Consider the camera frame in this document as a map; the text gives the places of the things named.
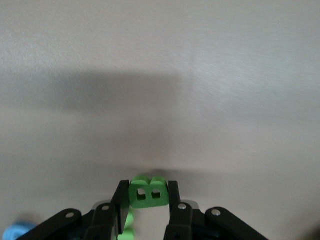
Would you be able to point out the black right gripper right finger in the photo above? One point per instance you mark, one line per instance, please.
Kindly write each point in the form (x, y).
(182, 220)

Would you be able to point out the green foam letter N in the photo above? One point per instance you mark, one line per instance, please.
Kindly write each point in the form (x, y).
(128, 225)

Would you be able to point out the blue foam letter G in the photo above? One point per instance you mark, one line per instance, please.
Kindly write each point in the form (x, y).
(15, 232)

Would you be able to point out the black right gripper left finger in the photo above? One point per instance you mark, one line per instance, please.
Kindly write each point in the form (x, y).
(105, 220)

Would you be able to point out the green foam letter B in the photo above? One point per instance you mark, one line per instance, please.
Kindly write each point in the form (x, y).
(147, 203)

